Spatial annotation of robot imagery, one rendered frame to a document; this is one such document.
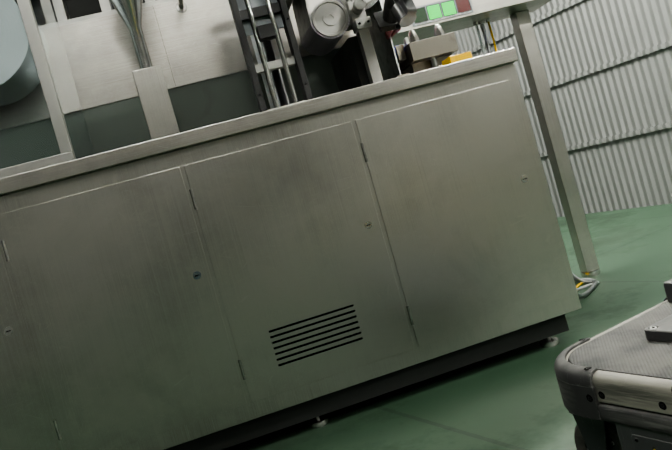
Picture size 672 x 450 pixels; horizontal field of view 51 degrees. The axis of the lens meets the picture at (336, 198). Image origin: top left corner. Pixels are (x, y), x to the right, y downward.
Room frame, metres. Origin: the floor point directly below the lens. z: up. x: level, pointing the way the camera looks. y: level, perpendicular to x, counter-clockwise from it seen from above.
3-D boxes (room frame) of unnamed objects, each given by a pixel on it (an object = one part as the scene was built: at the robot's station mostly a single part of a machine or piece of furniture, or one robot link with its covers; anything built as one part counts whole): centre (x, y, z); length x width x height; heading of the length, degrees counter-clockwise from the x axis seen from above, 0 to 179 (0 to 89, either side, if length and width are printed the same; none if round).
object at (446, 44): (2.47, -0.40, 1.00); 0.40 x 0.16 x 0.06; 11
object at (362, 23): (2.23, -0.23, 1.05); 0.06 x 0.05 x 0.31; 11
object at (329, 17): (2.38, -0.12, 1.17); 0.26 x 0.12 x 0.12; 11
